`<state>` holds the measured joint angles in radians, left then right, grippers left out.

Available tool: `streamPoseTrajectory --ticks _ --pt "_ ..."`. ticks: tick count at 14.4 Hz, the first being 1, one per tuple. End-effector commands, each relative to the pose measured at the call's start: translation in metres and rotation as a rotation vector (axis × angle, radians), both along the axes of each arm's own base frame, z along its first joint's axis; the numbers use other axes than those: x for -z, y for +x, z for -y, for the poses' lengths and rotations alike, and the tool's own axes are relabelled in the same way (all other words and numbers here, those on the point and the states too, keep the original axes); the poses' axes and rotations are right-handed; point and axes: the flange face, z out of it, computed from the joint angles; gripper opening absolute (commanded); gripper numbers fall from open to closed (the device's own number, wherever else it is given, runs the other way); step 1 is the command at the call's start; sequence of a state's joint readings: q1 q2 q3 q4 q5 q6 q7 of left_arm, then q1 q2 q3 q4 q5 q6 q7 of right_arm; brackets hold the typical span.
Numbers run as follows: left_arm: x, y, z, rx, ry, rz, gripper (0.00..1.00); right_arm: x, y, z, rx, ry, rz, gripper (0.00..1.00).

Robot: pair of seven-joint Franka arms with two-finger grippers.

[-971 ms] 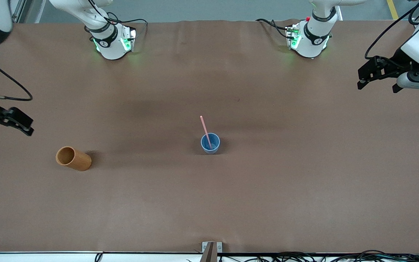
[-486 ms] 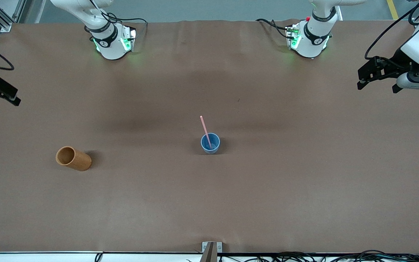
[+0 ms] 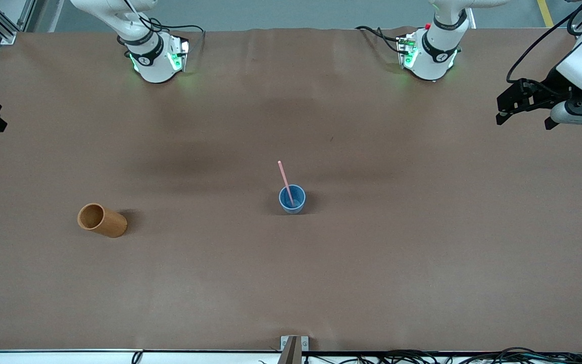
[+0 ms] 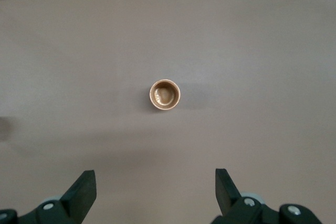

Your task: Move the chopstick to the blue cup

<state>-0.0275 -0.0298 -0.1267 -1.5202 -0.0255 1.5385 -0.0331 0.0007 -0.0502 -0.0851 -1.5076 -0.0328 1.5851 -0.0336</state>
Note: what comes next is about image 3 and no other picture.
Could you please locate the brown table cover sheet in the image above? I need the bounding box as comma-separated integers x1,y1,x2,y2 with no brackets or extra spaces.
0,28,582,353

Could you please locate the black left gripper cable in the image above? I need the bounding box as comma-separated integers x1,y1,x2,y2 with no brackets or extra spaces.
506,0,582,97

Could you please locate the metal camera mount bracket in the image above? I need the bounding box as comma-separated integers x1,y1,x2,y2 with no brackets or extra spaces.
277,336,309,364

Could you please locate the black right arm base cable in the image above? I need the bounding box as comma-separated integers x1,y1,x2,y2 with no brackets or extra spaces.
124,0,206,57

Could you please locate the brown wooden cup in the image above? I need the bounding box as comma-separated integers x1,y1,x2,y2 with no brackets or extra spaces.
77,203,128,238

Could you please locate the black left arm base cable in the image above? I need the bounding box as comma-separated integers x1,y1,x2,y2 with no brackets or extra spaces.
355,25,409,56

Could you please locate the pink chopstick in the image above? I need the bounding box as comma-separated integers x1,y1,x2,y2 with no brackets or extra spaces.
277,160,296,207

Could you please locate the black arm base cable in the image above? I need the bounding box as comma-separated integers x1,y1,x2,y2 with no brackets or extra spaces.
355,25,409,56
124,0,206,57

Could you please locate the blue plastic cup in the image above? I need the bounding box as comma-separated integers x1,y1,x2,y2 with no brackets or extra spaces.
278,184,306,214

